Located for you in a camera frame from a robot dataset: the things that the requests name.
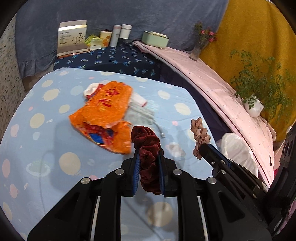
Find white lined trash bin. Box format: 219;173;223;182
216;133;258;178

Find tall white bottle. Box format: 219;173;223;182
109;25;121;47

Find navy floral cloth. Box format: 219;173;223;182
53;44;162;80

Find grey blue hanging blanket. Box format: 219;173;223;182
15;0;228;78

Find orange wrapper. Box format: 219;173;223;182
75;121;132;154

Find blue planet pattern tablecloth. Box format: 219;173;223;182
1;68;212;238

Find dark red velvet scrunchie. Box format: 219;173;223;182
131;126;161;195

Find pink dotted scrunchie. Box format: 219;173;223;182
190;118;211;160

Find grey drawstring pouch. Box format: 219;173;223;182
123;102;165;138

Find pink shelf cloth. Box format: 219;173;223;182
133;41;276;186

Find white round jar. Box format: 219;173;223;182
119;24;132;40

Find red white paper cup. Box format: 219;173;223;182
83;83;104;99

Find orange plastic snack bag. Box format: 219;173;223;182
69;81;133;128

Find green white small packet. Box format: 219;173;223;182
84;35;102;50

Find white sock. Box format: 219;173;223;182
129;92;147;107

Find green plant white pot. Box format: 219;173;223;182
230;49;295;122

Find white open cardboard box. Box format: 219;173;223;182
57;20;88;57

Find glass vase pink flowers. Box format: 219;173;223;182
189;22;217;61

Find mint green tissue box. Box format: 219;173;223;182
142;31;169;49

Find yellow hanging cloth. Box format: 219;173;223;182
199;0;296;142

